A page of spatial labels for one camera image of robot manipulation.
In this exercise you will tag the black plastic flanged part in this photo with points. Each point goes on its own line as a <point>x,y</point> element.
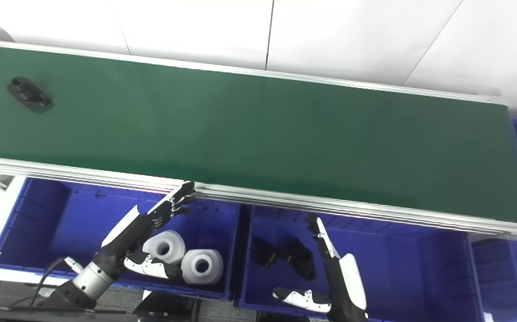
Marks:
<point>265,252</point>
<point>302,259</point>
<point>28,95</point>

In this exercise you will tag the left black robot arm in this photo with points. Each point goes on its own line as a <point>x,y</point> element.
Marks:
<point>86,284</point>

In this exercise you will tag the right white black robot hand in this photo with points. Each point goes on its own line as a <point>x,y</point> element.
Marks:
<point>350,286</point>

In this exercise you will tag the white cylindrical roll part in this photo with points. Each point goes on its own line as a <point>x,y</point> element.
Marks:
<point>166,247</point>
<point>202,267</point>

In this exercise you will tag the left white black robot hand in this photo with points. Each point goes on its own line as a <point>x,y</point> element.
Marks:
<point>128,232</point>

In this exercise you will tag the green conveyor belt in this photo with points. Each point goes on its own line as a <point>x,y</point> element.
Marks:
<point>249,134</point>

